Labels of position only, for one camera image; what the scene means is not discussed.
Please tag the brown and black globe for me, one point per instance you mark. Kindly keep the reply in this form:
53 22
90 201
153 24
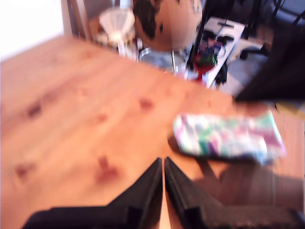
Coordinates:
171 23

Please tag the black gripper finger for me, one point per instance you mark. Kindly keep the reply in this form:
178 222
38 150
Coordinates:
281 76
140 202
188 202

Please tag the brown wooden chair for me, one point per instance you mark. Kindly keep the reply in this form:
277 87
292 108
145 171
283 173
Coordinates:
76 19

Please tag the red stemmed dish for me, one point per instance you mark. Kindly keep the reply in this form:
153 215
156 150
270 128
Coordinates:
205 64

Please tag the black office chair base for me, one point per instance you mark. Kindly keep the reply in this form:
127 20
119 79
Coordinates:
255 51

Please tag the white side table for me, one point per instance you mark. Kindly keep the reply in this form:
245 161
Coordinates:
228 43

